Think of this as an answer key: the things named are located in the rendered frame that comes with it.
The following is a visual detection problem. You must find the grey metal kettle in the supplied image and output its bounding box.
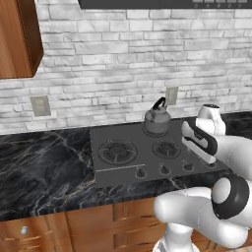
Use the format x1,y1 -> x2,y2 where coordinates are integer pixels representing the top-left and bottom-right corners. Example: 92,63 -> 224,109
143,96 -> 172,138

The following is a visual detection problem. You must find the dark grey gas hob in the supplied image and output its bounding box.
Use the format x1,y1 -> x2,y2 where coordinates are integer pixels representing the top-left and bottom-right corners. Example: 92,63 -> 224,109
90,117 -> 231,189

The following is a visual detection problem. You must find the wooden base cupboard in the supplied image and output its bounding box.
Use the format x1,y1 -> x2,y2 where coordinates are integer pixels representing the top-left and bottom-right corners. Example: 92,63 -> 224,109
64,196 -> 218,252

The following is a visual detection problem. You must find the dark grey extractor hood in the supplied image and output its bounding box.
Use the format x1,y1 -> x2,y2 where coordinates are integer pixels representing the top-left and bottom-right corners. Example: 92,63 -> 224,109
77,0 -> 252,11

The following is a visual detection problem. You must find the wooden drawer front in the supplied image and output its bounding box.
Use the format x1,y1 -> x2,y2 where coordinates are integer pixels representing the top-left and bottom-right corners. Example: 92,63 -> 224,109
0,212 -> 74,252

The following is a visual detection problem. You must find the grey wall socket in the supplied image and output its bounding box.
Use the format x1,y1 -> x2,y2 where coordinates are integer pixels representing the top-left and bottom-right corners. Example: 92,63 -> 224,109
30,94 -> 52,118
165,86 -> 179,106

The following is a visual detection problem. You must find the wooden wall cupboard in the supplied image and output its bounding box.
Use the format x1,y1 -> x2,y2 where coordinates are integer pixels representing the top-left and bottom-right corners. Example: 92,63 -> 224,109
0,0 -> 45,80

